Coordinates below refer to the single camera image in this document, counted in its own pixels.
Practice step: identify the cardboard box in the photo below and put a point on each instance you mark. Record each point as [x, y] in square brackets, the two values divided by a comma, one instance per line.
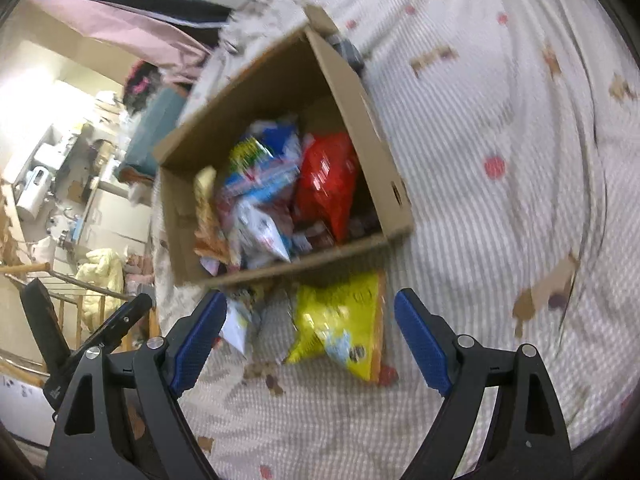
[350, 110]

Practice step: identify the dark patterned cloth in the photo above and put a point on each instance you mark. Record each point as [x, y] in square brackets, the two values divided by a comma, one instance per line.
[350, 55]

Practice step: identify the wooden railing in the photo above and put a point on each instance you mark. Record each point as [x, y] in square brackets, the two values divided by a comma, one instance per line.
[30, 268]

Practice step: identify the checked printed blanket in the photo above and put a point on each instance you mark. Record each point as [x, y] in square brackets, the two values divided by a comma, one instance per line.
[500, 235]

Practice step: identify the green yellow snack packet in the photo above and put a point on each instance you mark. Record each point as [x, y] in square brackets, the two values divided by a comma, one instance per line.
[247, 156]

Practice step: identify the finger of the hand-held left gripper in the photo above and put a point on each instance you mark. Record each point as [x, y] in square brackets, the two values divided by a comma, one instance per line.
[125, 317]

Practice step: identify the black pink cloth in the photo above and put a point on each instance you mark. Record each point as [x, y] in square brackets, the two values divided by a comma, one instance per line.
[142, 82]

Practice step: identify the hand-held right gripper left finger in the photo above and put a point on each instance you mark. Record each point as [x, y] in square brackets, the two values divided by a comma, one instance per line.
[200, 340]

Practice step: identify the white bear-print snack packet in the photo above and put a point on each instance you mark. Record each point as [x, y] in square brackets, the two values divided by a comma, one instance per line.
[237, 322]

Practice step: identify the light blue snack packet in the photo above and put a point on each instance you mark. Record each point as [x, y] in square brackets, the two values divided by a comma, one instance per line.
[265, 180]

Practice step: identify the beige snack packet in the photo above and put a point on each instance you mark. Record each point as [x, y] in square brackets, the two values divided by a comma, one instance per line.
[206, 210]

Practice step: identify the white red triangular snack packet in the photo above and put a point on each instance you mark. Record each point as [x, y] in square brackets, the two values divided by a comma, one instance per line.
[260, 230]

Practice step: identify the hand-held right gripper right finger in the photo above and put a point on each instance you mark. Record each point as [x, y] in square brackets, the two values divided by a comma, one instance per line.
[420, 340]

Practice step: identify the pale yellow cloth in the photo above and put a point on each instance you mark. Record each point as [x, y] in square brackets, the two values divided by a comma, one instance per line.
[102, 270]

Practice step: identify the white appliance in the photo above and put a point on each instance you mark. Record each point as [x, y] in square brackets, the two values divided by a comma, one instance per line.
[32, 190]

